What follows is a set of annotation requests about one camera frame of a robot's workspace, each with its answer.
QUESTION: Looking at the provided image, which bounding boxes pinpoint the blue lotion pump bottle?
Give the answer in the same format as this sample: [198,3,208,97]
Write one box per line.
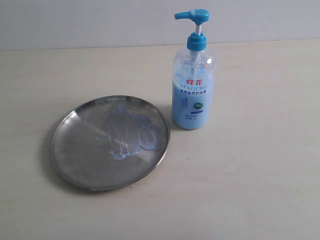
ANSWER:
[171,9,215,130]

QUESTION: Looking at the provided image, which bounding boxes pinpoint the pale blue soap gel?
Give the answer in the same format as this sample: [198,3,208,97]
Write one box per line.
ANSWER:
[100,102,163,161]

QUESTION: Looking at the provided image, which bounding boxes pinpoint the round steel plate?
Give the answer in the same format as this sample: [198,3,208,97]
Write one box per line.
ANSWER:
[50,95,171,192]

